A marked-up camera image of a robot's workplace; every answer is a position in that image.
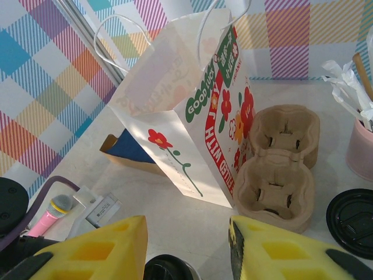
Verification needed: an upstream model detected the white flower print paper bag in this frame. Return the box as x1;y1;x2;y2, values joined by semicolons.
94;0;256;209

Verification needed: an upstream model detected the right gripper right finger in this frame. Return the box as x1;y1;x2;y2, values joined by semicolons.
228;215;373;280

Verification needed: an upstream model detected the pink toy microphone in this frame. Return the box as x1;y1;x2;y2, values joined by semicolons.
27;194;75;237

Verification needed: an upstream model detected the stack of black cup lids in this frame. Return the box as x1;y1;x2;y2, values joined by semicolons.
325;188;373;259

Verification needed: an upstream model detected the brown paper wrapped stirrer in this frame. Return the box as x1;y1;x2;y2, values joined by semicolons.
352;54;373;102

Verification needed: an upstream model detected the stack of pulp cup carriers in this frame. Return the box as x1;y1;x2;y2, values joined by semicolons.
234;104;321;234

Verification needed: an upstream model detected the blue tray wooden frame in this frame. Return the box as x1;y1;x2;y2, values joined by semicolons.
99;128;164;176

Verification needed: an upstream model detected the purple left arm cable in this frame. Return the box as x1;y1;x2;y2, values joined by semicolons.
0;176;80;252

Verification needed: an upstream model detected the aluminium frame post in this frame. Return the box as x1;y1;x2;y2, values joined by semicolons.
59;0;129;85

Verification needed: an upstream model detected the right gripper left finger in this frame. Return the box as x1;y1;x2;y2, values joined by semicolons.
16;215;149;280

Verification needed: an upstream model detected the brown coffee cup black lid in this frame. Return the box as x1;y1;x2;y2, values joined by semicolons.
144;254;202;280

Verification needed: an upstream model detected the pink metal bucket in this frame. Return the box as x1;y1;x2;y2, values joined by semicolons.
345;116;373;181

